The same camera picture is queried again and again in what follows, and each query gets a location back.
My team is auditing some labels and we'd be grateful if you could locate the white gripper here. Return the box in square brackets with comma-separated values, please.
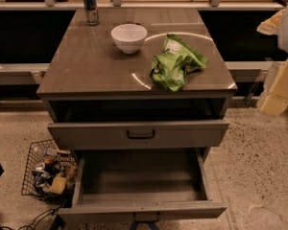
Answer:
[256, 5, 288, 117]

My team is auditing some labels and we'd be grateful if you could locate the green jalapeno chip bag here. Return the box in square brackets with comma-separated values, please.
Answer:
[150, 34, 209, 92]

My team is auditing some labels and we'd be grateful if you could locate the upper grey drawer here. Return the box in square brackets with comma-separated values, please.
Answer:
[48, 120, 228, 150]

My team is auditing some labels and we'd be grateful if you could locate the grey drawer cabinet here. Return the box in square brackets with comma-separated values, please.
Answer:
[36, 7, 238, 151]

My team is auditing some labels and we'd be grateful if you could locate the open lower grey drawer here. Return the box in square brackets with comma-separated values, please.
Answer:
[59, 149, 227, 224]

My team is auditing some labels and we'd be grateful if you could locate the white ceramic bowl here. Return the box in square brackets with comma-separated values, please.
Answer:
[111, 24, 148, 54]

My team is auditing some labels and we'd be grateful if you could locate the blue energy drink can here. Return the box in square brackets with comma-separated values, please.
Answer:
[83, 0, 99, 25]

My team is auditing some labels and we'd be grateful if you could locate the yellow packet in basket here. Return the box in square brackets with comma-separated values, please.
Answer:
[49, 175, 66, 195]

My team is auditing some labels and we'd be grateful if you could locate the metal rail bracket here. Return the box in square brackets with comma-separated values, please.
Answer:
[244, 70, 267, 107]

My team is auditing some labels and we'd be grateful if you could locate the black wire basket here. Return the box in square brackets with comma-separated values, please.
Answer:
[21, 140, 78, 200]

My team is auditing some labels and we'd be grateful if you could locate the black cable on floor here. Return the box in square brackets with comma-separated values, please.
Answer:
[0, 206, 65, 230]

